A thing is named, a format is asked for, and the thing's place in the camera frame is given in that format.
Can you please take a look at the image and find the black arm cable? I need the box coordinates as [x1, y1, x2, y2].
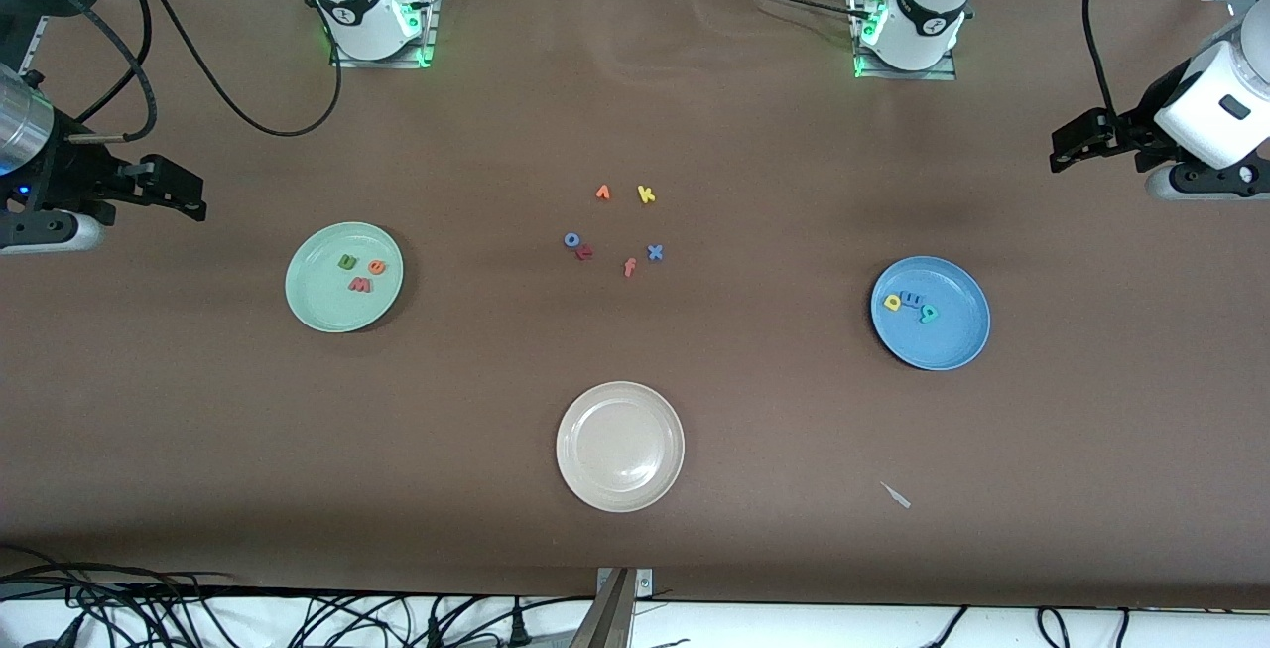
[1081, 0, 1127, 123]
[64, 0, 343, 143]

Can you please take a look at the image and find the beige plate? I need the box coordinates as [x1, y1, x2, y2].
[556, 381, 687, 514]

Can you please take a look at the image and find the green plate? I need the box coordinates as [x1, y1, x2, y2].
[285, 221, 406, 334]

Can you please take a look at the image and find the grey metal post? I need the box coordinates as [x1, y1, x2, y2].
[569, 569, 636, 648]

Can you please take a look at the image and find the black floor cable tangle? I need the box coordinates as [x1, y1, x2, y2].
[0, 549, 239, 648]

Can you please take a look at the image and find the blue plate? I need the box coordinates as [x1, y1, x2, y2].
[870, 255, 992, 372]

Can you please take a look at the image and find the brown table cover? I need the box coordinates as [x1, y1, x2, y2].
[0, 0, 1270, 611]

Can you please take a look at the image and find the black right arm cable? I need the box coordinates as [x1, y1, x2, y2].
[64, 0, 343, 143]

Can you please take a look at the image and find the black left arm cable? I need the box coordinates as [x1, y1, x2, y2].
[1081, 0, 1127, 123]

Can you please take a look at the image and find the aluminium table clamp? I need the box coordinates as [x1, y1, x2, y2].
[595, 567, 654, 597]

